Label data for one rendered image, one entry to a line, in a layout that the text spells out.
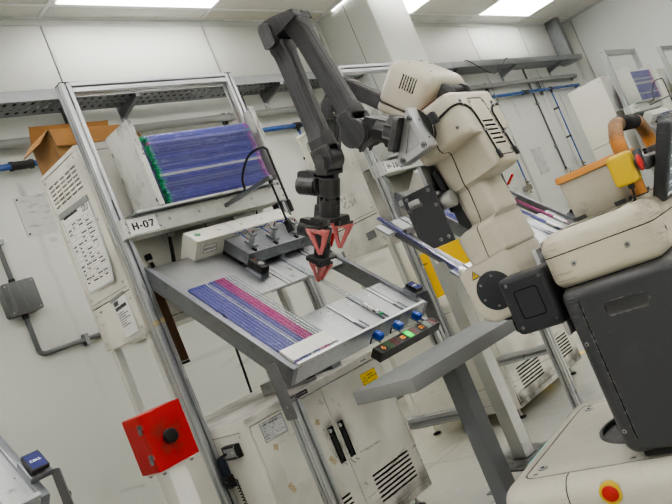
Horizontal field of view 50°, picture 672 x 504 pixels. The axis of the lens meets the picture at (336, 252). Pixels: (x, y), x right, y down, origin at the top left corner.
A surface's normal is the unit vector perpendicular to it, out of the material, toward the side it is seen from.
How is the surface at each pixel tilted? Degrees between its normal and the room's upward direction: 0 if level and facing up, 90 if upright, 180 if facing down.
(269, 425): 90
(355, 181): 90
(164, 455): 90
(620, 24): 90
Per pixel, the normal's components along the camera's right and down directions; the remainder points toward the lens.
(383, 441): 0.70, -0.24
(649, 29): -0.64, 0.23
